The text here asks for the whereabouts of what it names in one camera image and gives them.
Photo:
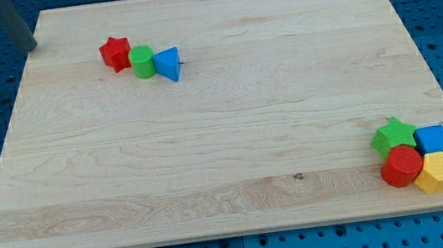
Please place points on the red star block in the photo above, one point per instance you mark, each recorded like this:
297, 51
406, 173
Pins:
115, 53

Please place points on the green star block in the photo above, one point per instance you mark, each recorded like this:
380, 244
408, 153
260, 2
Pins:
395, 133

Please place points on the wooden board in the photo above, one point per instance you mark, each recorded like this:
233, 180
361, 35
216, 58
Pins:
269, 127

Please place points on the blue triangle block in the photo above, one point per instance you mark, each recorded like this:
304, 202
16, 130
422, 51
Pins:
168, 64

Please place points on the green cylinder block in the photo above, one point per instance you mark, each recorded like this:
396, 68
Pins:
142, 62

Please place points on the red cylinder block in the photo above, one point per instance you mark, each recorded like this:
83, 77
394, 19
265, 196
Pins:
402, 166

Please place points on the blue cube block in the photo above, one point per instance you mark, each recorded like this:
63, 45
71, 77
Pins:
429, 139

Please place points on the yellow hexagon block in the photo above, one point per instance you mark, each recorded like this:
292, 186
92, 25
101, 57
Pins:
430, 178

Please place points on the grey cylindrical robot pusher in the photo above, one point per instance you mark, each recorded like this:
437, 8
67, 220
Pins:
16, 28

